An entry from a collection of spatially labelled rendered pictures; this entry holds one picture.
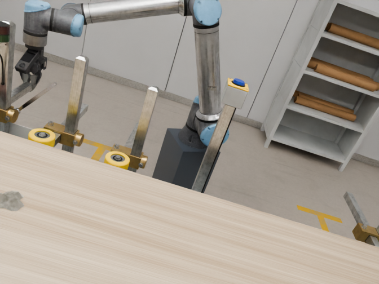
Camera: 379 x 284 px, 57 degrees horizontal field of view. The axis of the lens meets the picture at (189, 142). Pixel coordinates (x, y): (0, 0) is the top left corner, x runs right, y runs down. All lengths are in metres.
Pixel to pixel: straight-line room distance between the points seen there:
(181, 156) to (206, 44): 0.66
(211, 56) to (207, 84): 0.14
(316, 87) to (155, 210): 3.30
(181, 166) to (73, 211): 1.12
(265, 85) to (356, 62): 0.96
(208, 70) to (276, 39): 2.32
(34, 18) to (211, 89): 0.80
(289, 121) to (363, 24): 1.24
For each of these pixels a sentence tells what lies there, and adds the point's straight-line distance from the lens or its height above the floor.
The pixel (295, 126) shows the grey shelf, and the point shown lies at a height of 0.17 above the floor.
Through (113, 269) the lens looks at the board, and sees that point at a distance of 0.84.
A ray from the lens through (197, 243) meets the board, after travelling 0.96.
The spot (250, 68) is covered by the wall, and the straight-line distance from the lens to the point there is 3.94.
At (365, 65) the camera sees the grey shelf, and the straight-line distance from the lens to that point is 4.18.
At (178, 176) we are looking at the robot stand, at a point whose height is 0.43.
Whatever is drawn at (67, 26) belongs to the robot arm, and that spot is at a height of 1.14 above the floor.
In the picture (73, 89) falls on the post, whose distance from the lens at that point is 1.25.
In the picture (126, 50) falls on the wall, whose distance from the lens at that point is 4.02.
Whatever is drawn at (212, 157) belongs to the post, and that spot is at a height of 0.94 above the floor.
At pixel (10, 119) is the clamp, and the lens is 1.40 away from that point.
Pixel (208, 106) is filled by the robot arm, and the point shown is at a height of 0.92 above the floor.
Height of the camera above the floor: 1.55
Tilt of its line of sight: 28 degrees down
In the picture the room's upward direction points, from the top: 19 degrees clockwise
